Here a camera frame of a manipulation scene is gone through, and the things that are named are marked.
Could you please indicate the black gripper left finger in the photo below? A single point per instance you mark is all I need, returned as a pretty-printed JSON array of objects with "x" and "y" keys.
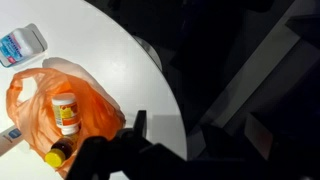
[{"x": 99, "y": 157}]

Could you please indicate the orange plastic bag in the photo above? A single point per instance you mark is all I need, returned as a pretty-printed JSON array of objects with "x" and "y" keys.
[{"x": 29, "y": 106}]

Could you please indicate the white tube with blue label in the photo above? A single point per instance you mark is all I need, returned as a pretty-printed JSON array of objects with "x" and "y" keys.
[{"x": 9, "y": 138}]

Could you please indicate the white orange-labelled pill bottle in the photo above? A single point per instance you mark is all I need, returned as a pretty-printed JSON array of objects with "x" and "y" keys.
[{"x": 65, "y": 110}]

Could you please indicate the brown bottle with yellow cap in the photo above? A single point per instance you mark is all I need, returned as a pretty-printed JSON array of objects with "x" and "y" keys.
[{"x": 61, "y": 150}]

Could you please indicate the blue Mentos mint container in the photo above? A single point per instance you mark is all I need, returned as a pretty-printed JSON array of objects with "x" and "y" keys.
[{"x": 22, "y": 44}]

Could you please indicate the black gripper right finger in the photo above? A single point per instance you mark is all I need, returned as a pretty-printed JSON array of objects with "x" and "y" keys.
[{"x": 140, "y": 124}]

